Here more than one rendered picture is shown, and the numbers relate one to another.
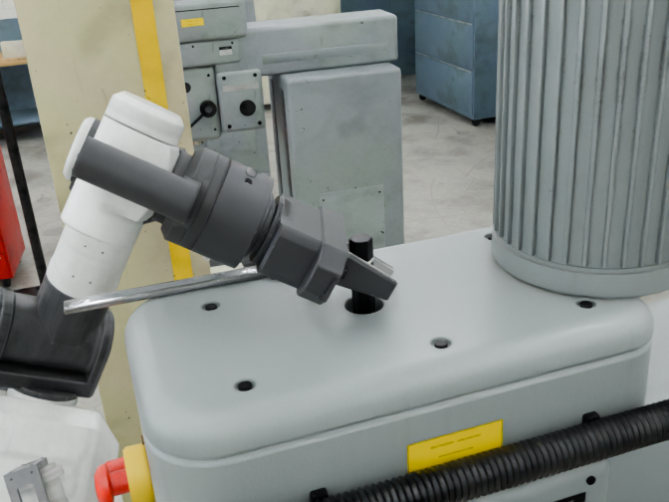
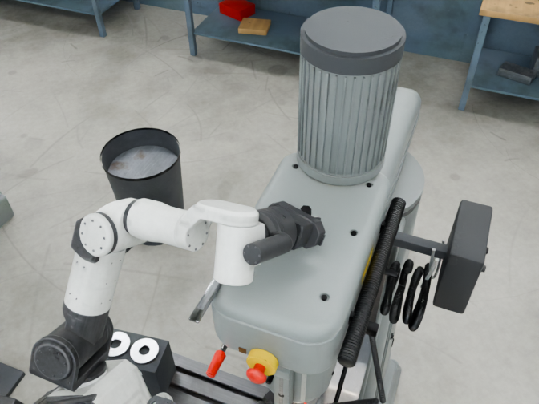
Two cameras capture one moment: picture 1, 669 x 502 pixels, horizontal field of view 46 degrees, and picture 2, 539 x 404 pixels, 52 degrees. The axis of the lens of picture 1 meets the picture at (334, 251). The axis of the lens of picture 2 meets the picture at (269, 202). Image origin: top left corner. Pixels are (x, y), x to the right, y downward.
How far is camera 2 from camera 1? 0.79 m
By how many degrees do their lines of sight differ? 45
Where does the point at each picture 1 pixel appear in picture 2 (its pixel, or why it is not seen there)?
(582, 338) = (382, 200)
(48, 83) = not seen: outside the picture
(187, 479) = (330, 344)
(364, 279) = not seen: hidden behind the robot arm
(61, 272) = (92, 305)
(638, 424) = (397, 217)
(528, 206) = (341, 157)
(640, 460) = not seen: hidden behind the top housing
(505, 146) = (324, 136)
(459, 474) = (378, 274)
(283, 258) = (303, 239)
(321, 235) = (305, 219)
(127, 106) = (248, 217)
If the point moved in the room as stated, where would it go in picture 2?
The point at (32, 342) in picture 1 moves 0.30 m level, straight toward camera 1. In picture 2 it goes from (87, 352) to (233, 389)
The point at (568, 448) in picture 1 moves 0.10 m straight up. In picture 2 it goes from (391, 240) to (398, 208)
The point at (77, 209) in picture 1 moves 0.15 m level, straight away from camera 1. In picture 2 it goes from (239, 276) to (155, 252)
